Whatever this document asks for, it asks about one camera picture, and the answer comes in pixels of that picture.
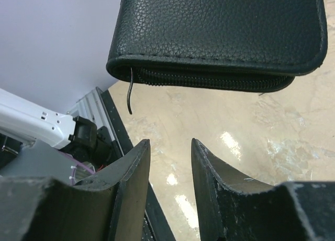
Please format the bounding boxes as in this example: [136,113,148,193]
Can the black tool case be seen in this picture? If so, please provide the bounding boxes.
[106,0,328,93]

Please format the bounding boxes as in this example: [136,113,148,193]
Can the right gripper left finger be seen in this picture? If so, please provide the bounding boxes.
[1,139,150,240]

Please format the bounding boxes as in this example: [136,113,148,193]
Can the aluminium rail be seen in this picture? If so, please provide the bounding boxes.
[67,87,124,158]

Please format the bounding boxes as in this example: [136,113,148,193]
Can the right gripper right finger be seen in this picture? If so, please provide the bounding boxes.
[191,139,334,240]

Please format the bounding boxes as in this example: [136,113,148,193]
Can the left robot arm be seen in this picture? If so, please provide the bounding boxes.
[1,88,118,168]

